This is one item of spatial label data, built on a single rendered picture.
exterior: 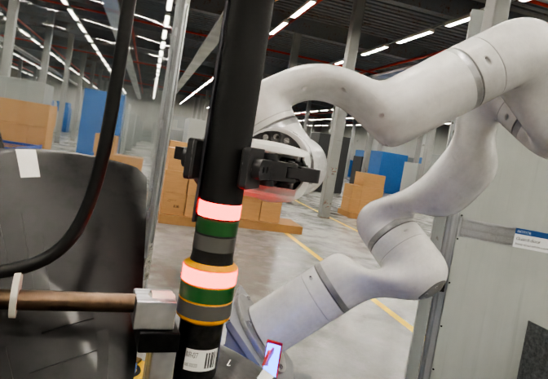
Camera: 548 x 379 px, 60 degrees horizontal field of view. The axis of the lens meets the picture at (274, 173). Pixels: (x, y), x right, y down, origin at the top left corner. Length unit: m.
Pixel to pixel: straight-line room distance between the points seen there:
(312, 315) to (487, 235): 1.30
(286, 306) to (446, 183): 0.41
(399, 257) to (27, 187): 0.73
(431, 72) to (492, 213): 1.58
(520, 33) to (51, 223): 0.60
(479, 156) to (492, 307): 1.42
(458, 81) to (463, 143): 0.26
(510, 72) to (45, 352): 0.60
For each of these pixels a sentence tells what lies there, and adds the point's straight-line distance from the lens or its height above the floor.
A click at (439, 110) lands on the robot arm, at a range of 0.64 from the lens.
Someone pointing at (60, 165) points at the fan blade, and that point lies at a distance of 0.49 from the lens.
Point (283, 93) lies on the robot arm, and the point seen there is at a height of 1.55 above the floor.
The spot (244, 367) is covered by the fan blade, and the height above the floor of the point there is 1.20.
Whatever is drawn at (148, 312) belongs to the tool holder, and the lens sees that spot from 0.37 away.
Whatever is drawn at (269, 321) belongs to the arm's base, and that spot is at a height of 1.13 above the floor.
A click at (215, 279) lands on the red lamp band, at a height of 1.38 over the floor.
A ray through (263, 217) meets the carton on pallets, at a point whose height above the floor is 0.22.
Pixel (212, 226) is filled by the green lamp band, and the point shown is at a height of 1.42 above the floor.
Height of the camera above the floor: 1.48
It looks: 3 degrees down
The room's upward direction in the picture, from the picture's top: 9 degrees clockwise
